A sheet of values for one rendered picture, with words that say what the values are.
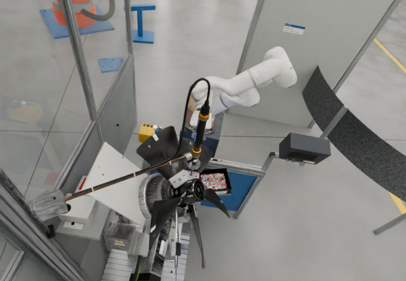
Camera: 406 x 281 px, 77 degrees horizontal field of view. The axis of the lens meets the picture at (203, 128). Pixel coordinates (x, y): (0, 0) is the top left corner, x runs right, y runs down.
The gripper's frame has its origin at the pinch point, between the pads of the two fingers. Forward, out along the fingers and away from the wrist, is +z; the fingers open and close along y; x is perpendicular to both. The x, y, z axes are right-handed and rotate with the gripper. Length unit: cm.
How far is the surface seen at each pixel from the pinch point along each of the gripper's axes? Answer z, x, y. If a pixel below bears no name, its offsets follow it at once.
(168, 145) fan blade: -2.6, -12.5, 13.3
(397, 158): -68, -61, -167
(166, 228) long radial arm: 27.1, -39.4, 7.2
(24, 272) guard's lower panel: 50, -62, 70
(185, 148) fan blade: -17.1, -32.1, 5.5
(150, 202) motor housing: 16.7, -36.5, 17.7
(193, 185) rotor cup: 10.2, -24.1, -2.1
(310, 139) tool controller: -37, -25, -71
